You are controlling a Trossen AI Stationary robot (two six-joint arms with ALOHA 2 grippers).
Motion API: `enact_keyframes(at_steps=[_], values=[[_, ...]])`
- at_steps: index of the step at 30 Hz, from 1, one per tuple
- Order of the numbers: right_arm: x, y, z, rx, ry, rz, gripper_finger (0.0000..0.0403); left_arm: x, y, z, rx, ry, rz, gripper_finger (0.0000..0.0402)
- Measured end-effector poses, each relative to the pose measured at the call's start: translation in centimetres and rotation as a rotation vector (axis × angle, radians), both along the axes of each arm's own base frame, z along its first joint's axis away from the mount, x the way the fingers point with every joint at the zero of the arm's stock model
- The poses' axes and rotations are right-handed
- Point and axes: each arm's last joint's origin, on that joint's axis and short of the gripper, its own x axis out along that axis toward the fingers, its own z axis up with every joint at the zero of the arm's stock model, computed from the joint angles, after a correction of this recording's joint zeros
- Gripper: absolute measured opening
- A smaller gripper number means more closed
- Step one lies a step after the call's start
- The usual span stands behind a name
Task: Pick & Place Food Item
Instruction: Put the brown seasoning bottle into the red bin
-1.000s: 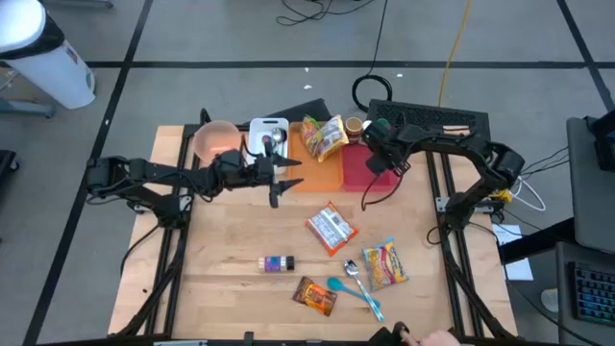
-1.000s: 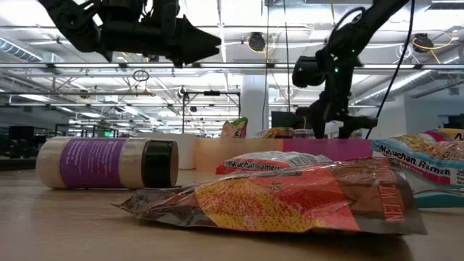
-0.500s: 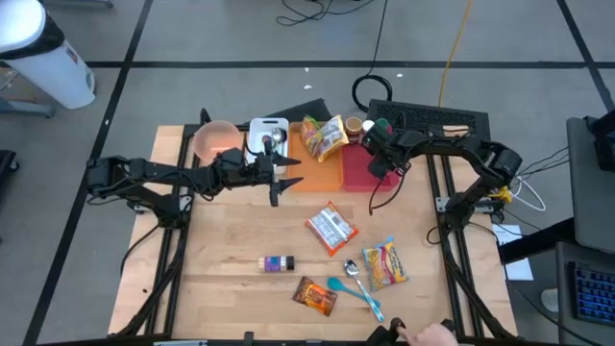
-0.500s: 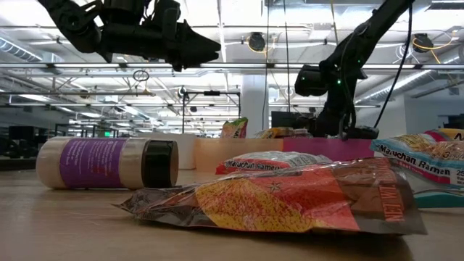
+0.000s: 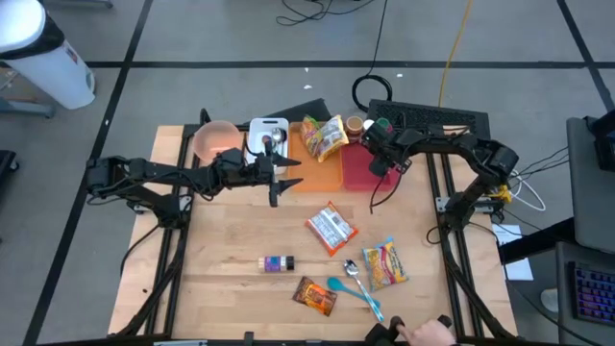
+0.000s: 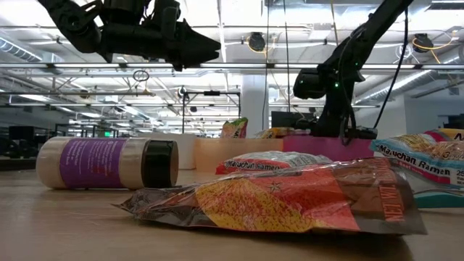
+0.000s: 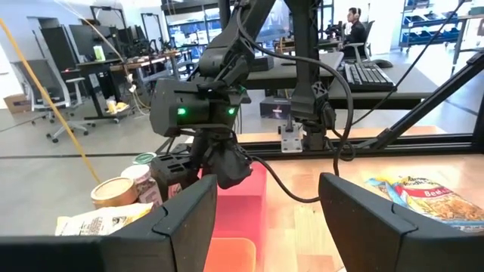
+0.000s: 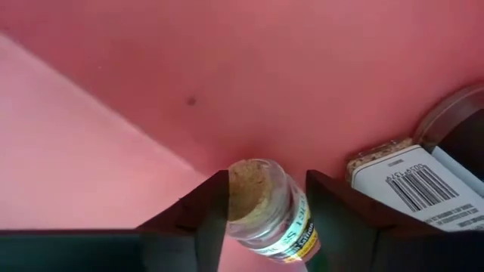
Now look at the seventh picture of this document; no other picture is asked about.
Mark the black monitor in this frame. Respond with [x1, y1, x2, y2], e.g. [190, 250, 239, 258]
[39, 23, 122, 73]

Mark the yellow ramen pack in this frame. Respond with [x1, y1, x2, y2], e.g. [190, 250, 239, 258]
[54, 202, 155, 237]

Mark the blue bin shelf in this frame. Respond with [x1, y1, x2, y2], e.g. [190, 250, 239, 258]
[399, 0, 472, 52]

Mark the yellow cable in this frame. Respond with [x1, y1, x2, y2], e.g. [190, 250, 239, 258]
[0, 17, 102, 185]

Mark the blue ramen pack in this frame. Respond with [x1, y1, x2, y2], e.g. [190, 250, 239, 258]
[365, 175, 484, 233]

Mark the pink plastic bin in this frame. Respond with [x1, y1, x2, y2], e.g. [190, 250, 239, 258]
[196, 162, 268, 272]

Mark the black computer case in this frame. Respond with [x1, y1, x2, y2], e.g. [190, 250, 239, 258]
[259, 96, 293, 120]

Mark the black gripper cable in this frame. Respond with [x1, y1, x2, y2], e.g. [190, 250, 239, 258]
[236, 7, 356, 205]

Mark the white office chair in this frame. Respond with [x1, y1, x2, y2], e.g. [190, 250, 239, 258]
[11, 59, 96, 144]

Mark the orange plastic bin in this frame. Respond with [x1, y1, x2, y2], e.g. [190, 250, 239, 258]
[203, 236, 257, 272]

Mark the backlit black keyboard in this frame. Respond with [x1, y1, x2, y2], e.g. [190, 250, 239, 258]
[342, 61, 397, 93]

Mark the grey desk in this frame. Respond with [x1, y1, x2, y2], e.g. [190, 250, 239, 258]
[244, 51, 346, 91]
[327, 62, 442, 111]

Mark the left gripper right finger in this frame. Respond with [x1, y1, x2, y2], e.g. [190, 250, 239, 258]
[318, 172, 459, 272]

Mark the brown cardboard box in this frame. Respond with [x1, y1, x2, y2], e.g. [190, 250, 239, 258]
[2, 93, 32, 115]

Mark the cluttered workbench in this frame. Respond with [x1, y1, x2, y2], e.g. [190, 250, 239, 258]
[75, 51, 190, 124]

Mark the thin black cable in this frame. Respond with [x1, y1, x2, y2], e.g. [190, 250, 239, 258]
[351, 0, 467, 128]

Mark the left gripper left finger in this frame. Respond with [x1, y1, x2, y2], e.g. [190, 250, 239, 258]
[101, 174, 219, 272]

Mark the green lid spice jar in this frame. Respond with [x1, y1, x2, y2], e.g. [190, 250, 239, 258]
[132, 151, 158, 166]

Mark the seated person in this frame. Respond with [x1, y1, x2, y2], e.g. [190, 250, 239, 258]
[340, 6, 376, 60]

